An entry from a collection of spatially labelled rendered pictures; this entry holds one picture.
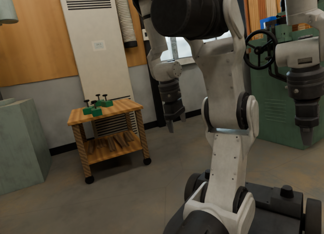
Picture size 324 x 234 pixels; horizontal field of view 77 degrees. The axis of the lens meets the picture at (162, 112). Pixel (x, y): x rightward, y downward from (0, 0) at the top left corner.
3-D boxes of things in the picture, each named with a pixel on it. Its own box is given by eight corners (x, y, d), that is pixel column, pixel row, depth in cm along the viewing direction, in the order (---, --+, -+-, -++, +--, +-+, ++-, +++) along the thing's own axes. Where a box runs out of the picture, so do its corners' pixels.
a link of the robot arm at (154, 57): (168, 80, 80) (160, 45, 75) (152, 81, 86) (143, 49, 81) (177, 75, 85) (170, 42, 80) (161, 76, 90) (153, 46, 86)
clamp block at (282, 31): (263, 41, 155) (262, 29, 153) (273, 40, 161) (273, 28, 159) (282, 37, 142) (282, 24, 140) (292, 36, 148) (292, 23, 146)
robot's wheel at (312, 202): (320, 268, 75) (321, 223, 71) (304, 262, 78) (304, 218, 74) (320, 229, 90) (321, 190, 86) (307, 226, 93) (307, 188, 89)
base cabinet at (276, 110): (252, 137, 197) (248, 63, 180) (287, 121, 223) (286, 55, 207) (303, 150, 158) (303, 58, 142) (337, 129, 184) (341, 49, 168)
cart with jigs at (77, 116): (84, 157, 216) (69, 98, 202) (136, 142, 234) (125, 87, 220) (85, 188, 156) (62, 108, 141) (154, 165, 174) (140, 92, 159)
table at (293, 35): (238, 49, 175) (237, 42, 174) (260, 46, 189) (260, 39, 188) (320, 35, 123) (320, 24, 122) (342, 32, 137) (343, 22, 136)
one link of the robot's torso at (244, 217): (241, 260, 61) (237, 223, 58) (184, 234, 74) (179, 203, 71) (257, 215, 77) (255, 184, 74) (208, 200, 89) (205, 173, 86)
